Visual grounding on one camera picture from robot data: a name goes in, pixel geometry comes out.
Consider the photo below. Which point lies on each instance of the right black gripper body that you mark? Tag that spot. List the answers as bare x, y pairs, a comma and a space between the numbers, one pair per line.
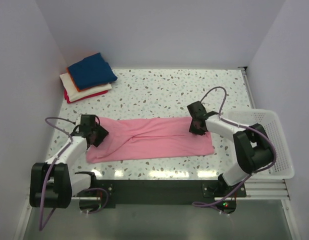
193, 129

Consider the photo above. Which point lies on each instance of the orange folded t shirt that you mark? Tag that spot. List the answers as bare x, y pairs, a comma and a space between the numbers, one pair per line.
72, 79

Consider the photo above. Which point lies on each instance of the red folded t shirt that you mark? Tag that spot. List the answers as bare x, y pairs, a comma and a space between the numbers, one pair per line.
76, 99

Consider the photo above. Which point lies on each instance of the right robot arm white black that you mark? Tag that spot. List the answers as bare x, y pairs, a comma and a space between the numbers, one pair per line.
254, 151

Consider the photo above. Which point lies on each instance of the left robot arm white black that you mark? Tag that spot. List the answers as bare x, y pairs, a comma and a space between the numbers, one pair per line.
50, 181

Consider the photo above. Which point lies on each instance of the pink t shirt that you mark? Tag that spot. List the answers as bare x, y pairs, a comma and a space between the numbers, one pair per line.
153, 138

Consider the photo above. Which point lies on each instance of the blue folded t shirt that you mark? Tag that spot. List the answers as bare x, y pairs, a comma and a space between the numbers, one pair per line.
92, 71

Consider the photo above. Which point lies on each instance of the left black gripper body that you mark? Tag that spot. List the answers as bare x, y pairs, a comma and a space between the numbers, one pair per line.
100, 133

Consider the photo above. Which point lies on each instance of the white plastic laundry basket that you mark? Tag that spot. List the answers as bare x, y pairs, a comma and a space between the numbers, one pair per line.
283, 168

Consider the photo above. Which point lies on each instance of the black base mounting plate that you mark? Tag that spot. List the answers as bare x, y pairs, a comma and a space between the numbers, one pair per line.
155, 192

